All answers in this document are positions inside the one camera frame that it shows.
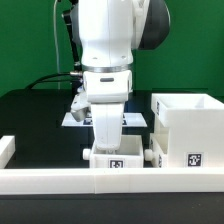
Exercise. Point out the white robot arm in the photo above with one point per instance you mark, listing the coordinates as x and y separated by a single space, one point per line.
108 31

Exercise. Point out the white drawer cabinet frame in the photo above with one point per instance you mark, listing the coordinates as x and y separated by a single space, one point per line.
194 124

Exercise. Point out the white L-shaped boundary rail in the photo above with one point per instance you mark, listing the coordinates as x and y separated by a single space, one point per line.
103 181

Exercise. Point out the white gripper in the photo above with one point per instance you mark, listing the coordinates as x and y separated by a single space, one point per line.
107 94

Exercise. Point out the white left rail piece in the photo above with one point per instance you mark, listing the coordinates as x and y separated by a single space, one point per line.
7 149

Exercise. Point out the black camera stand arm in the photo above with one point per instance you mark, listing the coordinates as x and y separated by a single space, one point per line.
71 36

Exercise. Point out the white marker sheet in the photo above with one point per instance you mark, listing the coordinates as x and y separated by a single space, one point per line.
129 120

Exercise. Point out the white small drawer box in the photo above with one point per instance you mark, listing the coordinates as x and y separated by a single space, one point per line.
129 155

